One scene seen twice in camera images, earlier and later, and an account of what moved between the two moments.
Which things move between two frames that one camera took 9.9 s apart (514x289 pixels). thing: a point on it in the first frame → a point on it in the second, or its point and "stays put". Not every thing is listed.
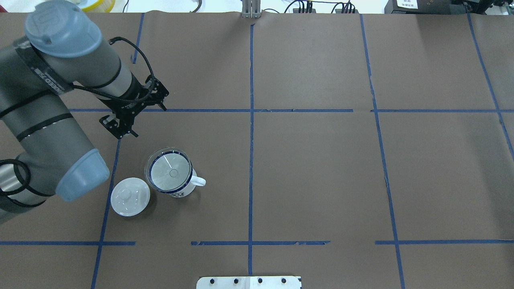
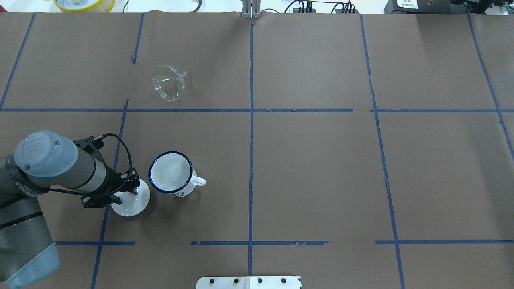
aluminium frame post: x=251 y=9 stays put
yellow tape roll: x=100 y=6 stays put
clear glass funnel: x=168 y=170 → x=168 y=83
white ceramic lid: x=130 y=196 stays put
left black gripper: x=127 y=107 → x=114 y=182
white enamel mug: x=172 y=172 stays put
